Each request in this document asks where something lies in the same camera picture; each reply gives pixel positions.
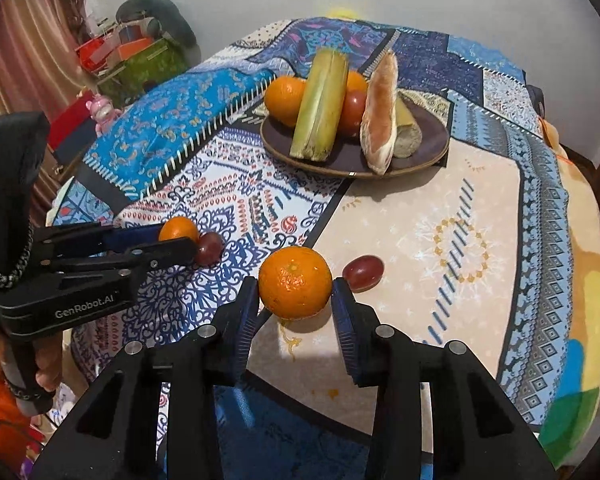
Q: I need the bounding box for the long bread piece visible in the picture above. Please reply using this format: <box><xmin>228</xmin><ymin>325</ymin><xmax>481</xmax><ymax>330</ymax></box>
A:
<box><xmin>360</xmin><ymin>50</ymin><xmax>400</xmax><ymax>176</ymax></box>

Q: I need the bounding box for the orange box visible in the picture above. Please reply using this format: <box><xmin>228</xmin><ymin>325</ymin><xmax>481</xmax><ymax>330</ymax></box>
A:
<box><xmin>119</xmin><ymin>37</ymin><xmax>156</xmax><ymax>58</ymax></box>

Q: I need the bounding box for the braided wrist strap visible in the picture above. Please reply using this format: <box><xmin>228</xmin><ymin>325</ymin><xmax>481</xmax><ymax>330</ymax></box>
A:
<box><xmin>0</xmin><ymin>220</ymin><xmax>35</xmax><ymax>288</ymax></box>

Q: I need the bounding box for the pink toy figure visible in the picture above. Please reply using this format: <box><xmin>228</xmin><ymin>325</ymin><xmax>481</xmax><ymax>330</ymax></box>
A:
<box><xmin>85</xmin><ymin>94</ymin><xmax>122</xmax><ymax>136</ymax></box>

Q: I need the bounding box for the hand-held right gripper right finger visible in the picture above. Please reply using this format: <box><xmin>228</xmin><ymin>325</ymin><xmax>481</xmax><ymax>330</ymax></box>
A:
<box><xmin>330</xmin><ymin>280</ymin><xmax>561</xmax><ymax>480</ymax></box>

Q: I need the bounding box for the small tangerine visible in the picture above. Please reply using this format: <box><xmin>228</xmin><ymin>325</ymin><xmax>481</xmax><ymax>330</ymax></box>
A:
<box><xmin>158</xmin><ymin>216</ymin><xmax>201</xmax><ymax>244</ymax></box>
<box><xmin>258</xmin><ymin>246</ymin><xmax>333</xmax><ymax>321</ymax></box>

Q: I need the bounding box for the patchwork patterned blanket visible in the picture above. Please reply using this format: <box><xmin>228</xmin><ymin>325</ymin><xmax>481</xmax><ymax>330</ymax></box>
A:
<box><xmin>45</xmin><ymin>17</ymin><xmax>600</xmax><ymax>480</ymax></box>

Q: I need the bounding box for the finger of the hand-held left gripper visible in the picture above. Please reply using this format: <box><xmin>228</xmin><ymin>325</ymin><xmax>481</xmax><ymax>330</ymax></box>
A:
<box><xmin>54</xmin><ymin>236</ymin><xmax>199</xmax><ymax>277</ymax></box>
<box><xmin>34</xmin><ymin>224</ymin><xmax>165</xmax><ymax>257</ymax></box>

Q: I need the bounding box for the colourful cartoon blanket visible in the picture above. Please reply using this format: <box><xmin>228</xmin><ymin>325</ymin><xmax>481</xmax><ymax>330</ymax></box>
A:
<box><xmin>540</xmin><ymin>130</ymin><xmax>600</xmax><ymax>466</ymax></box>

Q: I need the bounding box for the blue patterned pillow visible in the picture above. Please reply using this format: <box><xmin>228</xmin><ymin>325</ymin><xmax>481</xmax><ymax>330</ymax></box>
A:
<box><xmin>75</xmin><ymin>67</ymin><xmax>278</xmax><ymax>213</ymax></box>

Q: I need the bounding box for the yellow sugarcane piece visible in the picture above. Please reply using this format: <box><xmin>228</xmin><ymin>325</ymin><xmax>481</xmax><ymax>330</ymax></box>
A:
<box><xmin>392</xmin><ymin>97</ymin><xmax>424</xmax><ymax>158</ymax></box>

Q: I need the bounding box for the striped brown curtain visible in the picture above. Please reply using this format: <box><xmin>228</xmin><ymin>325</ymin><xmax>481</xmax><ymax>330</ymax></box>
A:
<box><xmin>0</xmin><ymin>0</ymin><xmax>88</xmax><ymax>221</ymax></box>

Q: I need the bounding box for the green sugarcane piece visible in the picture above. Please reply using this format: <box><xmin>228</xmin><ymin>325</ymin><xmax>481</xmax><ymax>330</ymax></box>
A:
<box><xmin>289</xmin><ymin>47</ymin><xmax>350</xmax><ymax>162</ymax></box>

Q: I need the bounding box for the red tomato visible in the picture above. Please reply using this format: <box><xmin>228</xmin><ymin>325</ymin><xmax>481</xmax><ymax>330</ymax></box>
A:
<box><xmin>337</xmin><ymin>90</ymin><xmax>368</xmax><ymax>138</ymax></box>

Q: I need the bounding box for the orange cloth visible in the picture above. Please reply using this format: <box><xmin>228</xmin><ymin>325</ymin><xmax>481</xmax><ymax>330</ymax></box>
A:
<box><xmin>0</xmin><ymin>355</ymin><xmax>36</xmax><ymax>461</ymax></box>

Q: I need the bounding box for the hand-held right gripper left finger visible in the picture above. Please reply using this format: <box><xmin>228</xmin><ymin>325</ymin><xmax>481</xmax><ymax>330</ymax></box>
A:
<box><xmin>30</xmin><ymin>276</ymin><xmax>261</xmax><ymax>480</ymax></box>

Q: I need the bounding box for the person's left hand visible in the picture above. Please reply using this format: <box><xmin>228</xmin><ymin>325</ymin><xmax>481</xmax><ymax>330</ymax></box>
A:
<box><xmin>34</xmin><ymin>336</ymin><xmax>65</xmax><ymax>395</ymax></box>

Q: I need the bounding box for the green storage box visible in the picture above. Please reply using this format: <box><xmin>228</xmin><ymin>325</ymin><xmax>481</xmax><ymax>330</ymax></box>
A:
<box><xmin>97</xmin><ymin>37</ymin><xmax>190</xmax><ymax>106</ymax></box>

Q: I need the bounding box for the purple plate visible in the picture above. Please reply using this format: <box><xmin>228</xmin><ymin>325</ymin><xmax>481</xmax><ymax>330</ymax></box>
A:
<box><xmin>260</xmin><ymin>95</ymin><xmax>451</xmax><ymax>179</ymax></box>

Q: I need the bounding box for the dark red grape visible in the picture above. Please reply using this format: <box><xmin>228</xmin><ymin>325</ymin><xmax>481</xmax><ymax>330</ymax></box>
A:
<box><xmin>342</xmin><ymin>255</ymin><xmax>385</xmax><ymax>292</ymax></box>
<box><xmin>194</xmin><ymin>231</ymin><xmax>225</xmax><ymax>267</ymax></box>

